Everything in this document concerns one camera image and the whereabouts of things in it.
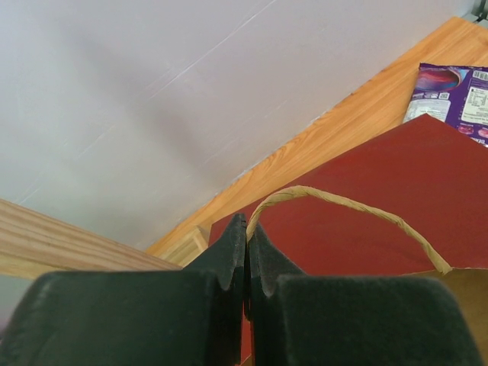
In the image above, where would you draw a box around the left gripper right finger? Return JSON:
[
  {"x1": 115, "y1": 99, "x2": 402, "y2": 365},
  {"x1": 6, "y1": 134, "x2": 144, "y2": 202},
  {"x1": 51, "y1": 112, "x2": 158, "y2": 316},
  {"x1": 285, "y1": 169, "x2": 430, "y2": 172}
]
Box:
[{"x1": 246, "y1": 227, "x2": 483, "y2": 365}]

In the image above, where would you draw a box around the red brown paper bag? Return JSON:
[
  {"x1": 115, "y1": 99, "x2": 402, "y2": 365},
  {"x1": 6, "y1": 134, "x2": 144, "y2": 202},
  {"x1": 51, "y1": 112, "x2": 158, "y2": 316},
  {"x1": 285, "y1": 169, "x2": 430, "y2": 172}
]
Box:
[{"x1": 208, "y1": 113, "x2": 488, "y2": 366}]

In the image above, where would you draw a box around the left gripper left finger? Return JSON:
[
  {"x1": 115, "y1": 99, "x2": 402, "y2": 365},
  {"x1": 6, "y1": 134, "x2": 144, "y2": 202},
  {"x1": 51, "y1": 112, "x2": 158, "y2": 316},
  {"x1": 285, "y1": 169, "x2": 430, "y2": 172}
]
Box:
[{"x1": 1, "y1": 214, "x2": 246, "y2": 365}]

